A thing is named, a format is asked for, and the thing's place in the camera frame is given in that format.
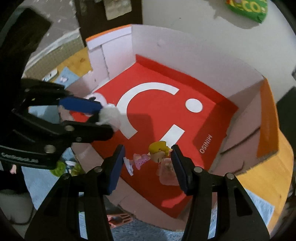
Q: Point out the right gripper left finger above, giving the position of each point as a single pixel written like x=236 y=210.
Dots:
x=57 y=217

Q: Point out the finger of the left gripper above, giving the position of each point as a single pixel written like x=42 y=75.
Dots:
x=85 y=132
x=80 y=105

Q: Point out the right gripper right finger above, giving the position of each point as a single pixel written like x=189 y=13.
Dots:
x=237 y=216

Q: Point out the black white cloth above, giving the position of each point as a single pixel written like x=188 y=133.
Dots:
x=109 y=115

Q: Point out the green haired doll figure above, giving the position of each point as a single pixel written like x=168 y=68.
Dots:
x=74 y=168

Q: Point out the green fuzzy ball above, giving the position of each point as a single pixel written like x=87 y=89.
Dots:
x=60 y=169

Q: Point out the pink plastic clip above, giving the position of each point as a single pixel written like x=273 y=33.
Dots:
x=116 y=220

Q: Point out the blonde girl figurine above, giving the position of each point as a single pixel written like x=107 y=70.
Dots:
x=158 y=151

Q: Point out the pink round case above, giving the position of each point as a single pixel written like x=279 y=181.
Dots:
x=98 y=97

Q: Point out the person's hand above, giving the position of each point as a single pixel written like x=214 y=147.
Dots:
x=13 y=169

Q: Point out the small lilac earbuds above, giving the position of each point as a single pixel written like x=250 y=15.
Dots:
x=63 y=79

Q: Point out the blue fluffy towel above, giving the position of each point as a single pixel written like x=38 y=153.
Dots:
x=165 y=206

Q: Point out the white remote device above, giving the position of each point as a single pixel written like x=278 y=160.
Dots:
x=50 y=75

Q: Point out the orange cardboard box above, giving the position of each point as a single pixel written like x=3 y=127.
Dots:
x=168 y=86

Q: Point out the dark wooden door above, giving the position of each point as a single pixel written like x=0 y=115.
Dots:
x=92 y=18

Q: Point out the green tote bag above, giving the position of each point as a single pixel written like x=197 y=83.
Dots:
x=255 y=10

